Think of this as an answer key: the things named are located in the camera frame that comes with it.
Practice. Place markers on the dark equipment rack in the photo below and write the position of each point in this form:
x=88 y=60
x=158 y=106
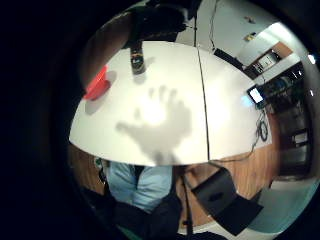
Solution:
x=293 y=116

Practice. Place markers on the black flat device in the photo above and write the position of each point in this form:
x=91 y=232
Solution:
x=228 y=58

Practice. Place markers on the red bowl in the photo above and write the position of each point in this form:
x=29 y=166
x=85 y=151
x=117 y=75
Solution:
x=96 y=86

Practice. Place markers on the wooden shelf unit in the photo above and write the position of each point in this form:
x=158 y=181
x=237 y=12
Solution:
x=266 y=60

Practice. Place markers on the tablet with lit screen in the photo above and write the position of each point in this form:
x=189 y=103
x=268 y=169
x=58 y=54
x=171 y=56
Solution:
x=256 y=96

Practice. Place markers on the dark bottle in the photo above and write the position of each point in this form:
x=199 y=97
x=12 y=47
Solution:
x=137 y=60

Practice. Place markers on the black tripod pole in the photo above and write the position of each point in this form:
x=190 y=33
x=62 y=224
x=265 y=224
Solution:
x=187 y=206

